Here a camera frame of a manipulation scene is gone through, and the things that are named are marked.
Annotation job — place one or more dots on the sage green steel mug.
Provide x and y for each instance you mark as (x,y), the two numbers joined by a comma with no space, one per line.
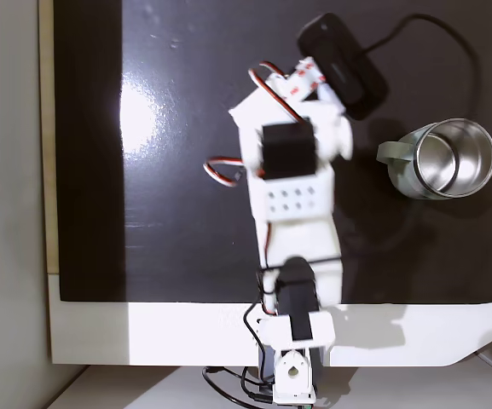
(463,147)

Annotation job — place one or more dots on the black table mat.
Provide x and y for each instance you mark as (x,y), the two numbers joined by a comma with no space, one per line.
(164,255)

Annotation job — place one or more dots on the white desk board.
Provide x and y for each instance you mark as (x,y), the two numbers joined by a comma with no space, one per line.
(164,336)

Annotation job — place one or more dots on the black oval camera box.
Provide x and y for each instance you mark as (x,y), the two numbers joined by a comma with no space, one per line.
(343,68)

